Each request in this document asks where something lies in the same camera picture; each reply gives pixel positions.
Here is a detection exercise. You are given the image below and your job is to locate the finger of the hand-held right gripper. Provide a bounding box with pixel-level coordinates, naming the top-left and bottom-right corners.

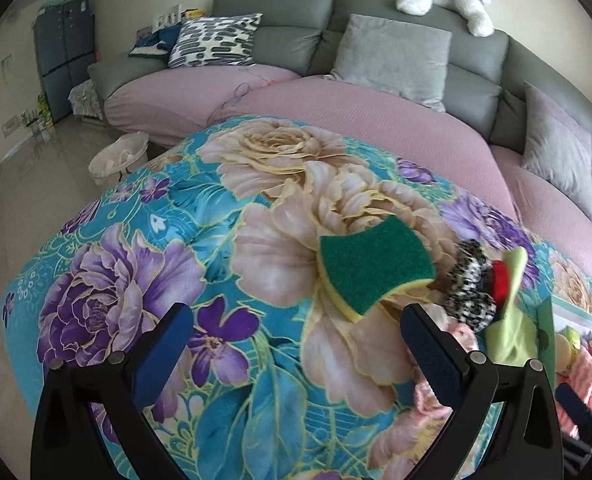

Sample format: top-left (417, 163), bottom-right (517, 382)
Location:
top-left (556, 382), bottom-right (592, 453)

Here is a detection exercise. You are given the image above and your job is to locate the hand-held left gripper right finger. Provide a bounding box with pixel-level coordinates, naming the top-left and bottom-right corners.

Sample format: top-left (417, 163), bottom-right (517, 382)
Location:
top-left (401, 302), bottom-right (564, 480)

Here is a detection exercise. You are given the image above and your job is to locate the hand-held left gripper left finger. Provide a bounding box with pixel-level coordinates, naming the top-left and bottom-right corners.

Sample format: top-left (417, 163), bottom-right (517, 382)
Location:
top-left (31, 302), bottom-right (195, 480)

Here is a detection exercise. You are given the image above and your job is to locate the light pink soft cloth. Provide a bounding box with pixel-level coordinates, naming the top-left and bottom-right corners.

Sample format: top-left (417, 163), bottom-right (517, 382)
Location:
top-left (413, 320), bottom-right (482, 416)

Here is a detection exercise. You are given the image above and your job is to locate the pink white fluffy cloth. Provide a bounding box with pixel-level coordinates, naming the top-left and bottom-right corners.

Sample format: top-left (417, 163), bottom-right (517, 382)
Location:
top-left (556, 347), bottom-right (592, 436)

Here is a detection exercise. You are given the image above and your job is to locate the teal cardboard tray box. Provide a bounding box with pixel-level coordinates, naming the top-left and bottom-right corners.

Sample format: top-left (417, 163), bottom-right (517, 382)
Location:
top-left (536, 294), bottom-right (592, 411)

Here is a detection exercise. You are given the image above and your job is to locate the light green cloth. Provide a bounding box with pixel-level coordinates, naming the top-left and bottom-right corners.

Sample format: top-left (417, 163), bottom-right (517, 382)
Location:
top-left (483, 247), bottom-right (547, 366)

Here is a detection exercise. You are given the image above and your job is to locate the black white checked cloth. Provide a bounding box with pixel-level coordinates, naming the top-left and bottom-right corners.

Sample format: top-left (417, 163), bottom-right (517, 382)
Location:
top-left (443, 240), bottom-right (497, 333)

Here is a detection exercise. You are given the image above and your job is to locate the red soft item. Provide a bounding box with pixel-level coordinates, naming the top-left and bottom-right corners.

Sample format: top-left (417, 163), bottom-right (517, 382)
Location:
top-left (478, 260), bottom-right (512, 306)

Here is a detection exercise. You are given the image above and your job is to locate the green yellow sponge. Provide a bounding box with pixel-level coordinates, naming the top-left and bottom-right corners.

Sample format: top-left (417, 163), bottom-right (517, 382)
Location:
top-left (318, 217), bottom-right (437, 323)

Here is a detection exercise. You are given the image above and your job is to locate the floral teal blanket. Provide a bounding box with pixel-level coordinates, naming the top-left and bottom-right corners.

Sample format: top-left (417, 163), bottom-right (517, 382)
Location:
top-left (3, 115), bottom-right (592, 480)

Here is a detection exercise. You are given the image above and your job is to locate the white woven basket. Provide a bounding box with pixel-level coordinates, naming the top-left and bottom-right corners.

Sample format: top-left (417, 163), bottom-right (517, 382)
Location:
top-left (88, 131), bottom-right (150, 187)

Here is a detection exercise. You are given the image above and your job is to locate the grey pillow with pink band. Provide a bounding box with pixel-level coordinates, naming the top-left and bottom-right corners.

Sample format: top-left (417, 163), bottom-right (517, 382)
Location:
top-left (521, 81), bottom-right (592, 221)

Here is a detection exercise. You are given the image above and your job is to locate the pink sofa seat cover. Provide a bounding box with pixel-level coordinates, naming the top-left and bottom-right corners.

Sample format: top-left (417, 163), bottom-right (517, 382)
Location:
top-left (103, 62), bottom-right (592, 261)

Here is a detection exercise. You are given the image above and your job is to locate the floral cloth bundle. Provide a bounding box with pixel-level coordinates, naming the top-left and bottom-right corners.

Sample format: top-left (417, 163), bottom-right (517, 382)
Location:
top-left (68, 82), bottom-right (104, 122)

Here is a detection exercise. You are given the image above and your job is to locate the green white carton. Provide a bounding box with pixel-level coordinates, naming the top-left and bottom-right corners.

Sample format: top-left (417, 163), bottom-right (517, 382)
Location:
top-left (36, 92), bottom-right (57, 126)

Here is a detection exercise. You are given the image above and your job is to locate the plain grey pillow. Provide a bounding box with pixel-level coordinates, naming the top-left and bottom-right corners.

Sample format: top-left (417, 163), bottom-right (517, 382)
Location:
top-left (324, 13), bottom-right (453, 113)

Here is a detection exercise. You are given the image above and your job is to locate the blue grey storage cabinet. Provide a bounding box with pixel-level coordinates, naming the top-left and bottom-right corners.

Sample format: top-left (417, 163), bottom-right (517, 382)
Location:
top-left (32, 0), bottom-right (97, 123)

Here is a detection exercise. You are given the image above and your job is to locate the dark blue cushion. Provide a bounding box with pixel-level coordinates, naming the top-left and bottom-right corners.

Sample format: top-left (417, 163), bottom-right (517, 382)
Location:
top-left (127, 25), bottom-right (183, 58)

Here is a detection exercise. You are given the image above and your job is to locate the black white patterned pillow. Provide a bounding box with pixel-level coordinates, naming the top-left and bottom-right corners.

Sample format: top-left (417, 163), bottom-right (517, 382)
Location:
top-left (167, 12), bottom-right (263, 69)

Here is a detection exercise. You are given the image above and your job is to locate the grey sofa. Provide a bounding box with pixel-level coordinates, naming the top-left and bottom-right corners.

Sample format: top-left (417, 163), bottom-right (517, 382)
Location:
top-left (87, 0), bottom-right (592, 221)

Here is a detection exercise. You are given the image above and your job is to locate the white photo frame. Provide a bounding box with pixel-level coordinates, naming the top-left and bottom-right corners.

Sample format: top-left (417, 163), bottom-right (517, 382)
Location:
top-left (153, 4), bottom-right (183, 31)

